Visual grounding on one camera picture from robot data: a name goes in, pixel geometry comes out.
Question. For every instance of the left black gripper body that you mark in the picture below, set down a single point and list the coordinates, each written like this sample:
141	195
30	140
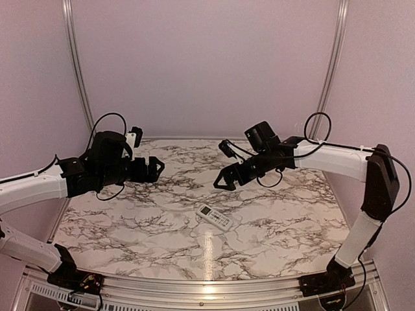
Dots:
113	173

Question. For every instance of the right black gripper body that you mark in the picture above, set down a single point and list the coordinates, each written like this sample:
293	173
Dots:
263	166

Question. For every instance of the white remote control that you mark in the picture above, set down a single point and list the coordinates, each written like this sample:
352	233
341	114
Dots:
214	217

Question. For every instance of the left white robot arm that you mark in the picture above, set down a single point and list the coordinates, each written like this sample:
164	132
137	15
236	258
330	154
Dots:
63	178

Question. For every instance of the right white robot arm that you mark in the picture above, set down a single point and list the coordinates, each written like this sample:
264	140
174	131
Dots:
373	167

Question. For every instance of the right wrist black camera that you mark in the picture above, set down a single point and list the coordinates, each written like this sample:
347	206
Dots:
230	150

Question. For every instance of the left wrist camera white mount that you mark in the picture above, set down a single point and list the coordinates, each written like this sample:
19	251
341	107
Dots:
133	140

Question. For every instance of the right aluminium frame post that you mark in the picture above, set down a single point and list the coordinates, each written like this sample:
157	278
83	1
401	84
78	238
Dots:
334	57

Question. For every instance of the aluminium frame post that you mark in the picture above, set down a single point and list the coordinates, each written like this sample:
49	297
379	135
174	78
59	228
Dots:
334	57
67	9

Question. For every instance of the front aluminium rail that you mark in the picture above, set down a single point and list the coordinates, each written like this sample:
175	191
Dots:
135	293

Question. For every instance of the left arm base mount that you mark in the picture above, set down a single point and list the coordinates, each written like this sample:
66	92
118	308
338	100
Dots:
70	277

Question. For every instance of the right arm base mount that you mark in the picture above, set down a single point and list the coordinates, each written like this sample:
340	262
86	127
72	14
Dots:
336	277

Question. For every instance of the left aluminium frame post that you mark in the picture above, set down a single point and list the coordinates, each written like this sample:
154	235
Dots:
67	9

